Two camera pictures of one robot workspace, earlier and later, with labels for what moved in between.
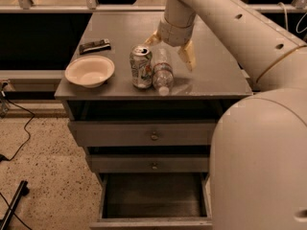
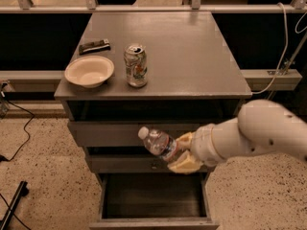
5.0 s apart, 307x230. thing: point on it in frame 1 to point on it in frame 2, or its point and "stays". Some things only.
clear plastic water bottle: x=162 y=74 to x=158 y=143
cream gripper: x=175 y=34 to x=201 y=144
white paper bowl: x=89 y=71 stays
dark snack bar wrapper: x=90 y=47 stays
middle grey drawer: x=149 y=163 stays
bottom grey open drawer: x=154 y=201 stays
